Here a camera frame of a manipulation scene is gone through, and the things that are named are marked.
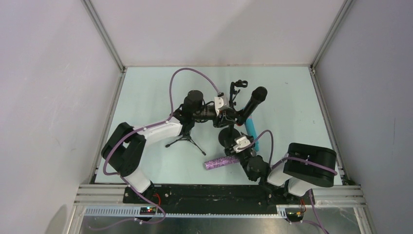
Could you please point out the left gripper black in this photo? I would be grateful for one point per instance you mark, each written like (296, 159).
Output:
(230, 115)

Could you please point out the black round base mic stand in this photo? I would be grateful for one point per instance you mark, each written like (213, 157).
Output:
(228, 135)

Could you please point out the black microphone orange end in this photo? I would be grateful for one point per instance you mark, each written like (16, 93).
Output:
(257, 97)

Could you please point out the tripod stand with shock mount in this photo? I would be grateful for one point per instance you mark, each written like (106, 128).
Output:
(185, 137)

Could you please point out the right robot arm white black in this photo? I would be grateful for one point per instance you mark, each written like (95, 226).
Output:
(303, 168)

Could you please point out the blue toy microphone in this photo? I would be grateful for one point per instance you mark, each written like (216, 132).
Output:
(251, 131)

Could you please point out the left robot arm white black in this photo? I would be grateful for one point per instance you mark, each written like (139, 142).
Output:
(124, 148)

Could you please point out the aluminium frame rail front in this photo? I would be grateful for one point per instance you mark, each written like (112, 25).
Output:
(106, 195)

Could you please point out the tripod stand with clip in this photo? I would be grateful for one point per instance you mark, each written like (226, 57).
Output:
(233, 93)

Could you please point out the purple glitter microphone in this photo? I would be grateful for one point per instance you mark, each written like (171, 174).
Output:
(220, 162)

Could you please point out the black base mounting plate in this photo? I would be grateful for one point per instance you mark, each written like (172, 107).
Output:
(216, 199)

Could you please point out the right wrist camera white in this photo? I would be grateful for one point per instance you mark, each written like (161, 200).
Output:
(241, 143)

